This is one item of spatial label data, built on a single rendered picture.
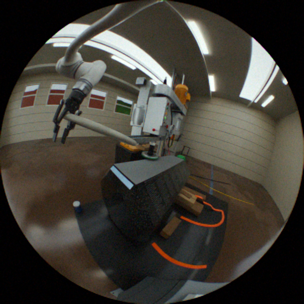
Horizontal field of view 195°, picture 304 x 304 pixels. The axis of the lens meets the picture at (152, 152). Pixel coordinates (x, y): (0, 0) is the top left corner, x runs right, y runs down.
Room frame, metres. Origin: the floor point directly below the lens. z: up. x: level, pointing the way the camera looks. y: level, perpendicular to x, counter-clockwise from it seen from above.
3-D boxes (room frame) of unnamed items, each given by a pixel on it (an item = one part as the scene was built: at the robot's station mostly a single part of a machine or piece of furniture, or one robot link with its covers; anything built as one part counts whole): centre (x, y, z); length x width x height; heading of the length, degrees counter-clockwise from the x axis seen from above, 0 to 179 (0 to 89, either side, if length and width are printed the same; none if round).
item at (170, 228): (0.61, -0.43, 0.07); 0.30 x 0.12 x 0.12; 142
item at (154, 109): (1.13, -0.02, 1.30); 0.36 x 0.22 x 0.45; 151
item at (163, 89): (1.36, -0.16, 1.60); 0.96 x 0.25 x 0.17; 151
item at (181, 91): (1.63, -0.32, 1.88); 0.31 x 0.28 x 0.40; 61
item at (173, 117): (1.39, -0.19, 1.28); 0.74 x 0.23 x 0.49; 151
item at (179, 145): (4.19, -1.07, 0.43); 1.30 x 0.62 x 0.86; 145
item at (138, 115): (1.68, 0.14, 1.34); 0.74 x 0.34 x 0.25; 85
